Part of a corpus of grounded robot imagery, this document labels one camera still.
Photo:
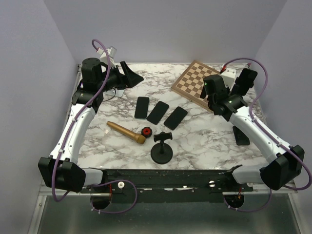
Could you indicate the black phone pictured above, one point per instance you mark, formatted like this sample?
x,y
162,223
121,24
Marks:
x,y
175,118
157,113
245,81

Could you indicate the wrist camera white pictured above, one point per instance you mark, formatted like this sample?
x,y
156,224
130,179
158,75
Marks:
x,y
228,75
108,56

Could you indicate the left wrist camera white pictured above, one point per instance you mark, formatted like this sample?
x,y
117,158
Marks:
x,y
108,56

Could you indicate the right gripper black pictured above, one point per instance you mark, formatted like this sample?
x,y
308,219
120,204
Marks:
x,y
234,90

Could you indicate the black red knob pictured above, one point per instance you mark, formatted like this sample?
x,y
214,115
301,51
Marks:
x,y
146,132

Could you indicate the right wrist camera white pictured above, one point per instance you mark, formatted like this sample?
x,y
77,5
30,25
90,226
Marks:
x,y
228,75

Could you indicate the wooden chessboard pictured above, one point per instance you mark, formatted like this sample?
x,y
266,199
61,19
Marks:
x,y
190,84

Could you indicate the teal smartphone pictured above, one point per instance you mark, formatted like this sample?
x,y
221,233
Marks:
x,y
142,105

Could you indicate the black round-base phone stand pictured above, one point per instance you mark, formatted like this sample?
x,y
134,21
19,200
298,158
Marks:
x,y
162,153

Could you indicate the silver phone stand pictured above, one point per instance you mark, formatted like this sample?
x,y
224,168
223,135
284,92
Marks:
x,y
114,92

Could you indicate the black folding phone stand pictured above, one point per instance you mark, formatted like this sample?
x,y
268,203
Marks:
x,y
240,138

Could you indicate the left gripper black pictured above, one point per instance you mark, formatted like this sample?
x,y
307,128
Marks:
x,y
130,79

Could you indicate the black front table rail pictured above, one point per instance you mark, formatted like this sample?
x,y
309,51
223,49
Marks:
x,y
164,186

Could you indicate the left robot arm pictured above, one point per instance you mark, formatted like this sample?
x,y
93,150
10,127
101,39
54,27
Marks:
x,y
60,169

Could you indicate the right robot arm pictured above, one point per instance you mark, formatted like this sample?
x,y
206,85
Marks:
x,y
282,160

